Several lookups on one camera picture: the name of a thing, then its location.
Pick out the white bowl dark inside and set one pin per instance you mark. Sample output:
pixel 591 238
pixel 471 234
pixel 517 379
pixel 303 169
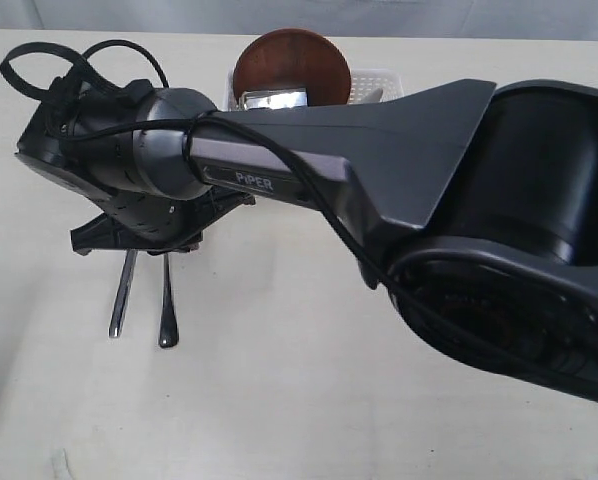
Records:
pixel 374 96

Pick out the silver table knife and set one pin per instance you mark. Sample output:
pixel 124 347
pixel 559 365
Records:
pixel 122 295

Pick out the brown wooden plate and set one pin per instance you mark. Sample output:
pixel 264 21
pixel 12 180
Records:
pixel 293 58

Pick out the white perforated plastic basket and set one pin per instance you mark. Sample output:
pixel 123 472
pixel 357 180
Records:
pixel 364 82

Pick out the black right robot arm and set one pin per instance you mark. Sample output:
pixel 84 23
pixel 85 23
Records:
pixel 476 206

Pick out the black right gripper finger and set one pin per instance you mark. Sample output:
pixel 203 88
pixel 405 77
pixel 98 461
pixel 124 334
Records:
pixel 201 213

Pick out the shiny steel cup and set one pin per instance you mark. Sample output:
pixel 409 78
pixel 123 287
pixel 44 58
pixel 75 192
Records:
pixel 273 99

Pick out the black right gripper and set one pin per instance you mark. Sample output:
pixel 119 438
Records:
pixel 64 143

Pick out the silver fork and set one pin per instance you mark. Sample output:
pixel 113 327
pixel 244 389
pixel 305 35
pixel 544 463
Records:
pixel 168 330

